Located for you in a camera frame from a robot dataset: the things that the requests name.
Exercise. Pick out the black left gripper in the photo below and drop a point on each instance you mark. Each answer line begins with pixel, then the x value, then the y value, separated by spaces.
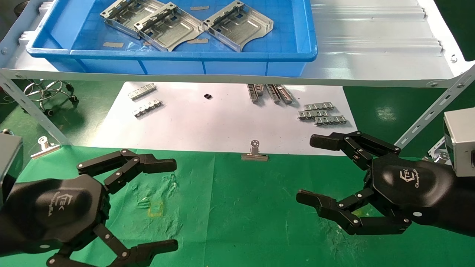
pixel 55 211

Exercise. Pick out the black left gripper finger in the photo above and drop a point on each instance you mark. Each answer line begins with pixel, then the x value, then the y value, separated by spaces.
pixel 156 165

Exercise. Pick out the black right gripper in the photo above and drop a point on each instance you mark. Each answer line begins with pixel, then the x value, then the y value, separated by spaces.
pixel 408 189

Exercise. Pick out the stamped metal bracket part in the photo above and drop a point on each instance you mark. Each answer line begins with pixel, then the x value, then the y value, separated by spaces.
pixel 174 31
pixel 241 27
pixel 122 16

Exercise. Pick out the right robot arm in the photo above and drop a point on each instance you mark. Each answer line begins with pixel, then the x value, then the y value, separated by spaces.
pixel 465 204

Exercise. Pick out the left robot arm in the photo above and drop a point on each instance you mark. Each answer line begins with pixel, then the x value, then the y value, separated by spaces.
pixel 4 233

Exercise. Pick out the silver binder clip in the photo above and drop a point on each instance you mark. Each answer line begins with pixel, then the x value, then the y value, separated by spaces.
pixel 254 154
pixel 44 149

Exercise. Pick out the white paper sheet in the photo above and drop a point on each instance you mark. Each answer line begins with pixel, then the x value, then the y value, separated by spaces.
pixel 222 126

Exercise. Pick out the green table cloth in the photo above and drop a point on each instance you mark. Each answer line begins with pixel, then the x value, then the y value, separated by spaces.
pixel 241 222

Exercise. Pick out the blue plastic bin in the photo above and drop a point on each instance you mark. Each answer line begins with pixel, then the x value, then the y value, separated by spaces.
pixel 185 65

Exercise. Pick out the slotted angle shelf brace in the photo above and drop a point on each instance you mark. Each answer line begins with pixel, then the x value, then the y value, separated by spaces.
pixel 430 115
pixel 33 107

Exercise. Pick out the grey tape strip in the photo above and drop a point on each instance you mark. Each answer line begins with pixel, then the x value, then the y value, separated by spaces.
pixel 147 43
pixel 198 41
pixel 199 7
pixel 113 45

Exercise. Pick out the chrome stool base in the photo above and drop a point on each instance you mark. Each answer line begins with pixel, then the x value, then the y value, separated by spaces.
pixel 48 91

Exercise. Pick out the white metal shelf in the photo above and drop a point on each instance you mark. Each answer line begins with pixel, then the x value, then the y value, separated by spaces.
pixel 371 44

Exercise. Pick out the small metal rail strip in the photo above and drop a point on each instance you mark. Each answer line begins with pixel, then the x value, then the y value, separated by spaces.
pixel 318 106
pixel 147 108
pixel 331 120
pixel 279 94
pixel 141 91
pixel 254 92
pixel 313 114

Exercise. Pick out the silver corner bracket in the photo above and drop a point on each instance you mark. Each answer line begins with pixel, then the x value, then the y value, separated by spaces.
pixel 439 152

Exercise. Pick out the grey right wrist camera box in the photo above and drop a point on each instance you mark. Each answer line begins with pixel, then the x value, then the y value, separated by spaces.
pixel 460 141

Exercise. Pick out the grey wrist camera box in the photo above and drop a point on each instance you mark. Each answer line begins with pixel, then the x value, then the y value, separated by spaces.
pixel 9 163
pixel 460 141

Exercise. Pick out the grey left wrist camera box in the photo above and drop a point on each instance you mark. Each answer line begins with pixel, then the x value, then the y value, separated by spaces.
pixel 9 163

